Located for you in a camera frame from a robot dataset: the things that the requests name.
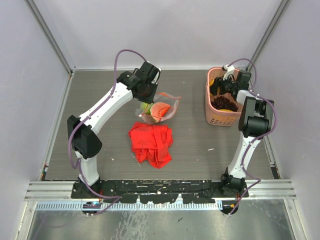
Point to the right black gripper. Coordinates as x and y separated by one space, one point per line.
219 82

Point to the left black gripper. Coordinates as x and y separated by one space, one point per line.
149 99

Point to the dark purple grapes toy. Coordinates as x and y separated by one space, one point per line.
222 102

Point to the green custard apple toy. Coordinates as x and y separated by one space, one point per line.
146 108

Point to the clear zip bag orange zipper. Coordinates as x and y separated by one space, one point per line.
173 101

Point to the watermelon slice toy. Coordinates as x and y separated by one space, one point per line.
158 110

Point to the pink plastic basket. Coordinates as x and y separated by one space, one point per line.
214 116

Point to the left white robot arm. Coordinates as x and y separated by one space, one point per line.
83 140

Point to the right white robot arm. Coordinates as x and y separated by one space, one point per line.
256 121

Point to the red crumpled cloth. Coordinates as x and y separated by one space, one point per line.
151 143

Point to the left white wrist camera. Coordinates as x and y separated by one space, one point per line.
157 76

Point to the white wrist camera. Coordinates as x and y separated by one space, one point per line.
157 76
229 72

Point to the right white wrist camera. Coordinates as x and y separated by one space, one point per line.
229 72

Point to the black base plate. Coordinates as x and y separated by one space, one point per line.
164 191

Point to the slotted cable duct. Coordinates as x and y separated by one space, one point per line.
82 206

